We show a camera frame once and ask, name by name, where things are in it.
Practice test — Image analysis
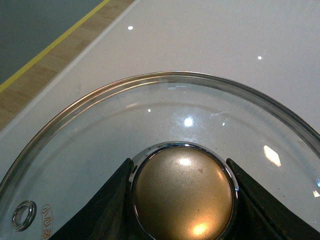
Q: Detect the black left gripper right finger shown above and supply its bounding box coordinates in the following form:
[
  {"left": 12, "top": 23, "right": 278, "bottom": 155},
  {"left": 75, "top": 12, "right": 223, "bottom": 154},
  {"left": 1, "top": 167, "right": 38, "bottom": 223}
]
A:
[{"left": 226, "top": 158, "right": 320, "bottom": 240}]

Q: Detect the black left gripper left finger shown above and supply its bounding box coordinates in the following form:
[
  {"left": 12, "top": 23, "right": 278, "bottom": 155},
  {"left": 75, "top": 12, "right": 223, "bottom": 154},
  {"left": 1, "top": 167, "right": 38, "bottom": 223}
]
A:
[{"left": 51, "top": 158, "right": 136, "bottom": 240}]

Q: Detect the glass lid with beige knob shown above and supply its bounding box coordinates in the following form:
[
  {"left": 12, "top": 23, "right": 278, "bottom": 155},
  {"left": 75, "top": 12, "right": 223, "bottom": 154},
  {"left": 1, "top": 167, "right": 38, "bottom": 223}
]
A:
[{"left": 0, "top": 72, "right": 320, "bottom": 240}]

